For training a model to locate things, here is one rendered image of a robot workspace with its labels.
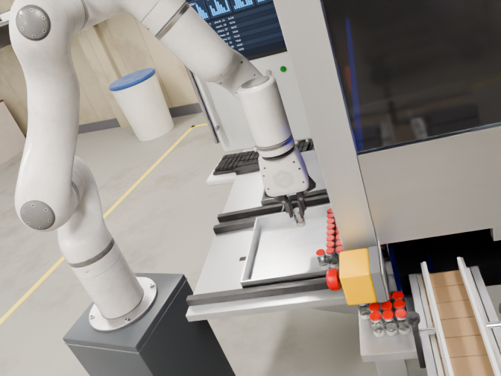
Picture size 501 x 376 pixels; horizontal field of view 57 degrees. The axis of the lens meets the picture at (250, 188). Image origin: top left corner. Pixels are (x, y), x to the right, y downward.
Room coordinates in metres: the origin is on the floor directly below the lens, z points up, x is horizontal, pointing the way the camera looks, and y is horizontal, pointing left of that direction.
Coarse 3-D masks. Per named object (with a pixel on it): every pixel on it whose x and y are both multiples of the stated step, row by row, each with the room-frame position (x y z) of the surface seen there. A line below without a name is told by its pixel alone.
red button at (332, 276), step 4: (328, 272) 0.66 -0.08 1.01; (332, 272) 0.65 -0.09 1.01; (336, 272) 0.65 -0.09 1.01; (328, 276) 0.65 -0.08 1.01; (332, 276) 0.64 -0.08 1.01; (336, 276) 0.64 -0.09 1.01; (328, 280) 0.64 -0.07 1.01; (332, 280) 0.64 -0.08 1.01; (336, 280) 0.64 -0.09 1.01; (328, 284) 0.64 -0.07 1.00; (332, 284) 0.64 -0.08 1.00; (336, 284) 0.63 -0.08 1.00; (340, 284) 0.65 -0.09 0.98; (332, 288) 0.64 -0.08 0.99; (336, 288) 0.63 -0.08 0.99; (340, 288) 0.64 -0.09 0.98
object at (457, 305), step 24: (432, 288) 0.61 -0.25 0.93; (456, 288) 0.59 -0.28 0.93; (480, 288) 0.57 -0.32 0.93; (432, 312) 0.53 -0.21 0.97; (456, 312) 0.54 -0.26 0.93; (480, 312) 0.50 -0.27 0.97; (432, 336) 0.51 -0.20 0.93; (456, 336) 0.50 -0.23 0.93; (480, 336) 0.48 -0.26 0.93; (432, 360) 0.47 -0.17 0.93; (456, 360) 0.46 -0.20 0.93; (480, 360) 0.45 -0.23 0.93
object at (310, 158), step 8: (304, 152) 1.37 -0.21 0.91; (312, 152) 1.36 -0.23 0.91; (304, 160) 1.37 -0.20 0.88; (312, 160) 1.35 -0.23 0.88; (312, 168) 1.31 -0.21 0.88; (320, 168) 1.29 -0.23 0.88; (312, 176) 1.25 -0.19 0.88; (320, 176) 1.24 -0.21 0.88; (320, 184) 1.19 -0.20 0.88; (264, 192) 1.21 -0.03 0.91; (312, 192) 1.12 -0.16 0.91; (320, 192) 1.11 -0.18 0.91; (264, 200) 1.16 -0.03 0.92; (272, 200) 1.15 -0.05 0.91
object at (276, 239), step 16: (320, 208) 1.03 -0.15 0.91; (256, 224) 1.06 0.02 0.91; (272, 224) 1.07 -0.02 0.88; (288, 224) 1.05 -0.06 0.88; (320, 224) 1.00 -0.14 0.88; (256, 240) 1.02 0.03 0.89; (272, 240) 1.00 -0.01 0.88; (288, 240) 0.98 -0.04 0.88; (304, 240) 0.95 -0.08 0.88; (320, 240) 0.93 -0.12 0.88; (256, 256) 0.96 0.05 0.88; (272, 256) 0.94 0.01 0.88; (288, 256) 0.92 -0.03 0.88; (304, 256) 0.89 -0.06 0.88; (256, 272) 0.90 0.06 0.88; (272, 272) 0.88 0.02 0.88; (288, 272) 0.86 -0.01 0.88; (304, 272) 0.80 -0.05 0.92; (320, 272) 0.78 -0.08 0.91
